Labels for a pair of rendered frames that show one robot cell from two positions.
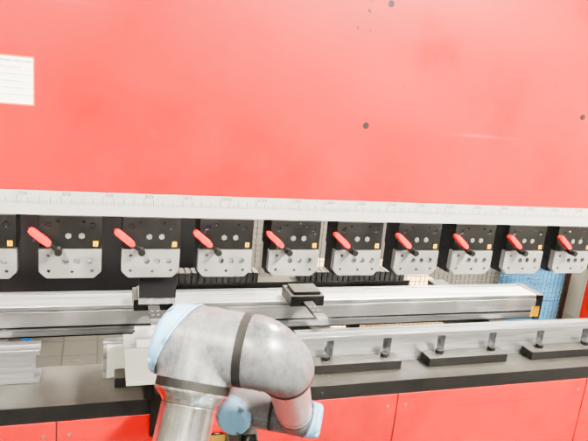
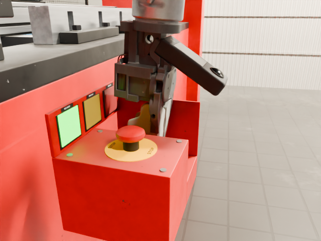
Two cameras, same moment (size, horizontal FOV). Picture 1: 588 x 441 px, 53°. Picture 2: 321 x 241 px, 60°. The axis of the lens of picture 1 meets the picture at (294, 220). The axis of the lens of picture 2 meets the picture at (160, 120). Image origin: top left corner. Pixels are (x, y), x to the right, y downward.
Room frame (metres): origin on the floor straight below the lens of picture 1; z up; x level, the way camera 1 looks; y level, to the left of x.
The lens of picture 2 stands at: (1.00, 0.43, 0.96)
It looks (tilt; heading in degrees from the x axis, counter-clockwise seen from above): 21 degrees down; 302
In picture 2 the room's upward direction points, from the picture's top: straight up
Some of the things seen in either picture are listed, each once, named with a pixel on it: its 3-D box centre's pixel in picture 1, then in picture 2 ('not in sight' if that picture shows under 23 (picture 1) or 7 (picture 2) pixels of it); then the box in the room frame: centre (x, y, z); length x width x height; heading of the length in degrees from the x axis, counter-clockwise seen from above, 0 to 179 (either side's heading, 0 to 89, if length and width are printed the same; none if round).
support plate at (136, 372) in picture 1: (160, 356); not in sight; (1.39, 0.31, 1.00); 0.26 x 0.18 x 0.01; 19
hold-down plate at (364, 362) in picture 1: (354, 363); (93, 34); (1.67, -0.23, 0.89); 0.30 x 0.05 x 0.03; 109
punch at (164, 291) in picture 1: (157, 288); not in sight; (1.53, 0.36, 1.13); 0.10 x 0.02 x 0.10; 109
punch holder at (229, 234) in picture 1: (222, 243); not in sight; (1.58, 0.19, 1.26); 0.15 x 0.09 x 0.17; 109
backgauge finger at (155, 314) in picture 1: (154, 305); not in sight; (1.68, 0.40, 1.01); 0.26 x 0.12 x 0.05; 19
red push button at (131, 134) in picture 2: not in sight; (131, 140); (1.22, 0.16, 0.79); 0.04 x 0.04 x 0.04
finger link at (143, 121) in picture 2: not in sight; (144, 128); (1.25, 0.09, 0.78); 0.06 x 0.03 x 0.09; 15
